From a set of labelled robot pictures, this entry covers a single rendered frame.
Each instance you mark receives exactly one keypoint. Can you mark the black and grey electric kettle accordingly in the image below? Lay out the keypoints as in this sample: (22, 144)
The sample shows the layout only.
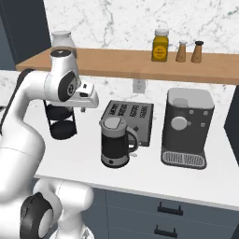
(114, 144)

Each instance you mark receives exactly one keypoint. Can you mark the wooden shaker with white cap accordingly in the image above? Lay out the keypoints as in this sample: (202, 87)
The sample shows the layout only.
(181, 53)

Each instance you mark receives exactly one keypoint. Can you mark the white wall outlet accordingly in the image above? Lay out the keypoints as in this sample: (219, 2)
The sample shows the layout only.
(138, 85)

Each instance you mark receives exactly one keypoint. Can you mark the grey four-slot toaster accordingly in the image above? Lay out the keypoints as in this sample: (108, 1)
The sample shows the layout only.
(140, 119)

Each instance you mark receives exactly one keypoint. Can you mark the dark blue cupboard door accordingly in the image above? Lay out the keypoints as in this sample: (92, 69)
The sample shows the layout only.
(98, 214)

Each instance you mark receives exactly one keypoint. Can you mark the dark blue drawer front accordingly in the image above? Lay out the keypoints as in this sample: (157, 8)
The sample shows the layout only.
(130, 221)
(133, 203)

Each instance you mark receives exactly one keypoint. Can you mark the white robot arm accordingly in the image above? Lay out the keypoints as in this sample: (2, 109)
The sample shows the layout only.
(18, 149)

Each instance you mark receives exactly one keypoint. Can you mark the dark grey coffee machine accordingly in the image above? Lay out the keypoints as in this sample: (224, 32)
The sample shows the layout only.
(186, 124)

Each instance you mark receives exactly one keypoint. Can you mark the dark blue wall cupboard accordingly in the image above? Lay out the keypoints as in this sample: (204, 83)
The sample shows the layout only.
(21, 28)

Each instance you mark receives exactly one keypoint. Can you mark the wooden wall shelf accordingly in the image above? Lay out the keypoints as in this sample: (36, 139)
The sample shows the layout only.
(124, 63)

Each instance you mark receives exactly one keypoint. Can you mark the clear glass jar with lid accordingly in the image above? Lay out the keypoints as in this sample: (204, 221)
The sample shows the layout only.
(63, 40)

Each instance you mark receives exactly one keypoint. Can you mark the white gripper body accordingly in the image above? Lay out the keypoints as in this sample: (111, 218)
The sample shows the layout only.
(88, 100)

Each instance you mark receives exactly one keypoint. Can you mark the wooden shaker with black cap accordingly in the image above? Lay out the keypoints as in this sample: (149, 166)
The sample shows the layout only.
(197, 53)

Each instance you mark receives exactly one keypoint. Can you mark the yellow jar with silver lid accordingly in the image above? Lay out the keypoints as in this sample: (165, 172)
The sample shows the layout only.
(160, 46)

